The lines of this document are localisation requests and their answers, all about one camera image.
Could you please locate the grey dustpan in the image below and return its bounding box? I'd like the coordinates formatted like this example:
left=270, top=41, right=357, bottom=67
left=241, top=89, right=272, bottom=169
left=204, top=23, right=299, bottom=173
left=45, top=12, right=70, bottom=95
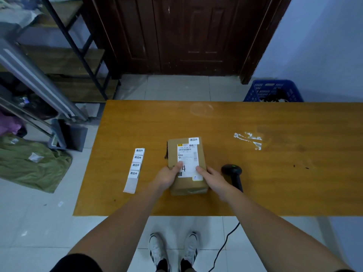
left=49, top=118, right=68, bottom=150

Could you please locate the black barcode scanner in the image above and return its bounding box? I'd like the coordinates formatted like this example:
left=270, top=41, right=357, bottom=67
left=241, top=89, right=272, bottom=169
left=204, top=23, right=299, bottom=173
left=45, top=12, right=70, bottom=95
left=221, top=164, right=244, bottom=193

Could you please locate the grey metal ladder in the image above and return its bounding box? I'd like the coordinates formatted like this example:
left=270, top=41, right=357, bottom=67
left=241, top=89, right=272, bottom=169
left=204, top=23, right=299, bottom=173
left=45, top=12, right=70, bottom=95
left=0, top=37, right=89, bottom=139

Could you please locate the blue plastic crate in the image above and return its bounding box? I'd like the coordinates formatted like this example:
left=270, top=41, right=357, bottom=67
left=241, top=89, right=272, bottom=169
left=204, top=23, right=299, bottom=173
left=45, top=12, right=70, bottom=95
left=243, top=79, right=304, bottom=103

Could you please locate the white shipping label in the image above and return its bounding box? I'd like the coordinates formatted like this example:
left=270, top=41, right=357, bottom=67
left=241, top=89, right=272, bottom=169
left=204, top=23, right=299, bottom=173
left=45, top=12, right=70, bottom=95
left=177, top=143, right=204, bottom=182

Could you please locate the strip of white stickers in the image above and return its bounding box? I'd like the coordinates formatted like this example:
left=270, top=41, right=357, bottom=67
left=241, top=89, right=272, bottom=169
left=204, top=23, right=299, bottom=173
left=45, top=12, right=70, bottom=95
left=123, top=148, right=145, bottom=194

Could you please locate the person's right hand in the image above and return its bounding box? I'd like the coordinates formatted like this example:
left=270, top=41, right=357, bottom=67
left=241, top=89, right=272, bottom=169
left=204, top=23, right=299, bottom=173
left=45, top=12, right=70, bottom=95
left=195, top=166, right=235, bottom=202

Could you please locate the dark brown wooden door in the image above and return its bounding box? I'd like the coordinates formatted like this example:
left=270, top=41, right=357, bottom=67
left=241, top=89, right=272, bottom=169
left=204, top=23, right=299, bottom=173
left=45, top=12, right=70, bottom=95
left=82, top=0, right=292, bottom=85

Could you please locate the green woven sack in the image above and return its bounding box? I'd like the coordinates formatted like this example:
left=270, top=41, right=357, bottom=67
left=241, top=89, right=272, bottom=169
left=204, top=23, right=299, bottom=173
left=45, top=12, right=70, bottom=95
left=0, top=134, right=73, bottom=194

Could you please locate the person's black sleeve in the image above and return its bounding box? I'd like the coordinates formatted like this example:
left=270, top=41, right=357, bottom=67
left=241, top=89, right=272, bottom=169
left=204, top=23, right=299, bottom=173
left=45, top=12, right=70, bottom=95
left=50, top=253, right=103, bottom=272

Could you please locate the person's left forearm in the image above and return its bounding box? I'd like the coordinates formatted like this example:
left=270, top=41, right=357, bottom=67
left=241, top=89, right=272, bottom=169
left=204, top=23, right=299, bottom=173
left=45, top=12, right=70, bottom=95
left=68, top=185, right=161, bottom=265

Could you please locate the person's white shoe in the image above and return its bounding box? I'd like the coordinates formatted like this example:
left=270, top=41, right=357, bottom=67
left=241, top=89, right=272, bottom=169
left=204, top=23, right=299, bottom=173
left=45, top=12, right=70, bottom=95
left=180, top=232, right=199, bottom=272
left=149, top=233, right=170, bottom=272

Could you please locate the person's right white shoe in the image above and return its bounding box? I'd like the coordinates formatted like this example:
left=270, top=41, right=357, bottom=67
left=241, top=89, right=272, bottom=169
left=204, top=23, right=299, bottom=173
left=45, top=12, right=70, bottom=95
left=180, top=232, right=199, bottom=272

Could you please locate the purple plastic bag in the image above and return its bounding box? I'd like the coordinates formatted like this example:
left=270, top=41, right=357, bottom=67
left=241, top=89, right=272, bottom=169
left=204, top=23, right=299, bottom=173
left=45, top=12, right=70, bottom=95
left=0, top=110, right=24, bottom=137

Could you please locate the wooden table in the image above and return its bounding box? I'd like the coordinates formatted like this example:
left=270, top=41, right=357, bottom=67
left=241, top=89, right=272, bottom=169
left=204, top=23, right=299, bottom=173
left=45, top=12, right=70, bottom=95
left=73, top=100, right=363, bottom=217

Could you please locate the black scanner cable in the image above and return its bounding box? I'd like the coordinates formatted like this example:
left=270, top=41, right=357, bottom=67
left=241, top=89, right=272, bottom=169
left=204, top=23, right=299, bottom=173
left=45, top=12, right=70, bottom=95
left=208, top=222, right=240, bottom=272

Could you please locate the torn white tape residue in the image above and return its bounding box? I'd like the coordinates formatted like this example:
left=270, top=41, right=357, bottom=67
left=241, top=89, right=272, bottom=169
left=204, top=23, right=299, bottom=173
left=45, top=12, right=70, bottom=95
left=234, top=132, right=263, bottom=151

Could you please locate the person's right forearm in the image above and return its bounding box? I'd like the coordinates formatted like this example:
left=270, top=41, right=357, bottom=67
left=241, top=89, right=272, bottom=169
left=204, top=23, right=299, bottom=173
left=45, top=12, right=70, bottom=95
left=223, top=192, right=351, bottom=272

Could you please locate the person's left white shoe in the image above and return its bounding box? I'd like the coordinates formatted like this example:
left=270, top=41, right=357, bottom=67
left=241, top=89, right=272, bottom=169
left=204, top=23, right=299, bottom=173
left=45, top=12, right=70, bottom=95
left=149, top=233, right=170, bottom=272

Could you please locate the person's left hand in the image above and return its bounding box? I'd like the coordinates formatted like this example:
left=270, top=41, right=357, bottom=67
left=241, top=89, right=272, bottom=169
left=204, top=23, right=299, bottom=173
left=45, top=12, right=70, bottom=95
left=153, top=161, right=184, bottom=193

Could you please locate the brown cardboard parcel box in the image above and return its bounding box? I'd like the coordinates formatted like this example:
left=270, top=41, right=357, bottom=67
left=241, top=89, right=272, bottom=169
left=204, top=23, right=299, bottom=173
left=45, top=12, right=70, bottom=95
left=166, top=138, right=210, bottom=196

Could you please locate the black metal shelf rack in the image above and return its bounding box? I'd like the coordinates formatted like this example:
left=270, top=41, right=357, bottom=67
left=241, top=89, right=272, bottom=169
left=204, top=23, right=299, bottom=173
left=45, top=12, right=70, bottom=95
left=0, top=0, right=122, bottom=103

